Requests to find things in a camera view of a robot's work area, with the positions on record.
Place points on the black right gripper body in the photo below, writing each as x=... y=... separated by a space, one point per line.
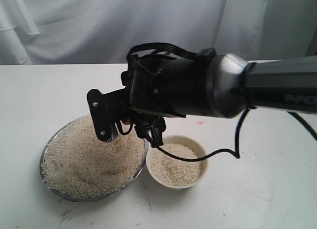
x=149 y=127

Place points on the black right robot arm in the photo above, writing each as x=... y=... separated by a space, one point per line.
x=159 y=86

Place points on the white ceramic bowl with rice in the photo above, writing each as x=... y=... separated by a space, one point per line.
x=173 y=173

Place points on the metal plate of rice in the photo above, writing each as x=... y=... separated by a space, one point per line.
x=76 y=166

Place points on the white backdrop curtain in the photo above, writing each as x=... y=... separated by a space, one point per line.
x=103 y=31

